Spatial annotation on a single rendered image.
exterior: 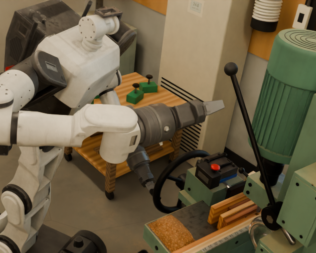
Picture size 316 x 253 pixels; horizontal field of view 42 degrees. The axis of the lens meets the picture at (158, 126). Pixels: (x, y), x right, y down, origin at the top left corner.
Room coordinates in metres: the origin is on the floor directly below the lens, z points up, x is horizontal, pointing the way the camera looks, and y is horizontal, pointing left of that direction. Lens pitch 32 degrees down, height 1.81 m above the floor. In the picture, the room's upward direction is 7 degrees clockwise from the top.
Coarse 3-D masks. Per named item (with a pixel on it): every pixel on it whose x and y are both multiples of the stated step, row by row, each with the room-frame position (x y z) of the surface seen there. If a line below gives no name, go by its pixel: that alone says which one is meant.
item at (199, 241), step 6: (234, 222) 0.91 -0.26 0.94; (240, 222) 0.91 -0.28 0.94; (222, 228) 0.88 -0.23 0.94; (228, 228) 0.88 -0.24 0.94; (210, 234) 0.85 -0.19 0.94; (216, 234) 0.85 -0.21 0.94; (198, 240) 0.82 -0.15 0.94; (204, 240) 0.82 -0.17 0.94; (186, 246) 0.79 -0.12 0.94; (192, 246) 0.79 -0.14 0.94; (174, 252) 0.77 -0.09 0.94; (180, 252) 0.77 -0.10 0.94
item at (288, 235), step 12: (228, 72) 0.94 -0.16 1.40; (240, 96) 0.91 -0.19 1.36; (240, 108) 0.90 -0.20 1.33; (252, 132) 0.87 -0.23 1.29; (252, 144) 0.85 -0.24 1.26; (264, 168) 0.82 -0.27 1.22; (264, 180) 0.80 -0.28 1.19; (276, 204) 0.77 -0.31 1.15; (264, 216) 0.76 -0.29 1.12; (276, 216) 0.74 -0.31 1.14; (276, 228) 0.73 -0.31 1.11; (288, 240) 0.71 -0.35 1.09
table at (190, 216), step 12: (180, 192) 1.10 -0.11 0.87; (192, 204) 1.01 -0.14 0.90; (204, 204) 1.02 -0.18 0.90; (180, 216) 0.95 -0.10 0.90; (192, 216) 0.95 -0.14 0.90; (204, 216) 0.96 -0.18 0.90; (144, 228) 0.89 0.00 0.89; (192, 228) 0.90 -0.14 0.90; (204, 228) 0.91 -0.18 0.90; (216, 228) 0.91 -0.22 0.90; (156, 240) 0.84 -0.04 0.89; (156, 252) 0.84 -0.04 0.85; (168, 252) 0.80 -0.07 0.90; (228, 252) 0.83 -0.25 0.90; (240, 252) 0.87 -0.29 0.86
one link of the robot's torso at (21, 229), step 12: (12, 192) 1.20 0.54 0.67; (12, 204) 1.17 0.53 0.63; (48, 204) 1.32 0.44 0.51; (12, 216) 1.18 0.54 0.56; (24, 216) 1.18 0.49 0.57; (36, 216) 1.31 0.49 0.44; (12, 228) 1.24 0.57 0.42; (24, 228) 1.18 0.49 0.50; (36, 228) 1.31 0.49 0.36; (0, 240) 1.24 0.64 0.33; (12, 240) 1.24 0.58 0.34; (24, 240) 1.22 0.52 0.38; (36, 240) 1.33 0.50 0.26; (24, 252) 1.25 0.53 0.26
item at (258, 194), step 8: (248, 176) 0.97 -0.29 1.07; (256, 176) 0.98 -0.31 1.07; (248, 184) 0.96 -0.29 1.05; (256, 184) 0.95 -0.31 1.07; (280, 184) 0.95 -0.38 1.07; (248, 192) 0.96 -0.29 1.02; (256, 192) 0.94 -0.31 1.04; (264, 192) 0.92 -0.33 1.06; (272, 192) 0.91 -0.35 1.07; (256, 200) 0.93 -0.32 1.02; (264, 200) 0.91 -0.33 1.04
